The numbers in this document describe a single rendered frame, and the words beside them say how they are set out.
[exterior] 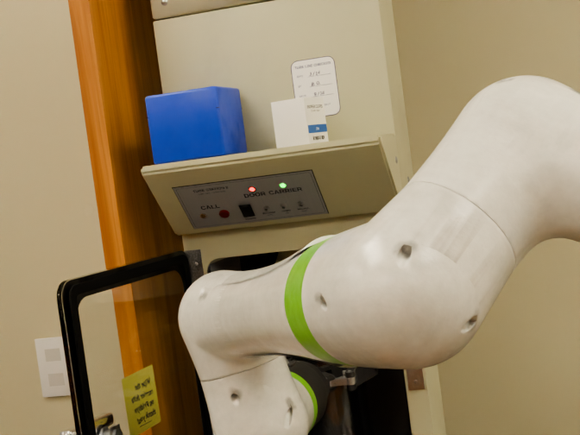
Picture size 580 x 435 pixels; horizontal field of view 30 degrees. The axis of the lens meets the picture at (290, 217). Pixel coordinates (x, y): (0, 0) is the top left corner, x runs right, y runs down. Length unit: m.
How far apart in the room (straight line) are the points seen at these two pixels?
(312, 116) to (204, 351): 0.36
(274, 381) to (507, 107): 0.48
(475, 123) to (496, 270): 0.12
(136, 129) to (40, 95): 0.56
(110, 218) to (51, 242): 0.64
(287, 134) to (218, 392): 0.36
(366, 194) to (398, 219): 0.58
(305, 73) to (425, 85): 0.44
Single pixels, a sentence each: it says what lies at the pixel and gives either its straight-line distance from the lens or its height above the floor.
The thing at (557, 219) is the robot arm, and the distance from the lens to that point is 0.87.
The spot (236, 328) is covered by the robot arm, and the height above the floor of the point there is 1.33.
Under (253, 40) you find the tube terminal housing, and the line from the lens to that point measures 1.49.
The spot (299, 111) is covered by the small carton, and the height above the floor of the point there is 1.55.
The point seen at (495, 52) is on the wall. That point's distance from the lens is 1.87.
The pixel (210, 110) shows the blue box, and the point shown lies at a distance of 1.40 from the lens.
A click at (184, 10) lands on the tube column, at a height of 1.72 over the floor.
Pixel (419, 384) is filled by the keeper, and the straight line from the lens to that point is 1.48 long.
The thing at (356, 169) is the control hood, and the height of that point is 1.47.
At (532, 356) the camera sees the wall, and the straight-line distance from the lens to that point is 1.90.
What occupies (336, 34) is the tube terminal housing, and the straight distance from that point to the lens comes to 1.47.
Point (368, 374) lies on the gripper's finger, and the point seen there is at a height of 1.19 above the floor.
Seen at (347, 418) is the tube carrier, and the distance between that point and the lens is 1.58.
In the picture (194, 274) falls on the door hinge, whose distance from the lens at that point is 1.53.
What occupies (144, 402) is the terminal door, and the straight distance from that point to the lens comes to 1.40.
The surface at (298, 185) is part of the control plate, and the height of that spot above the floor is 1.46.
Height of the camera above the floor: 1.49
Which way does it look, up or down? 3 degrees down
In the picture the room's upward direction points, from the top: 8 degrees counter-clockwise
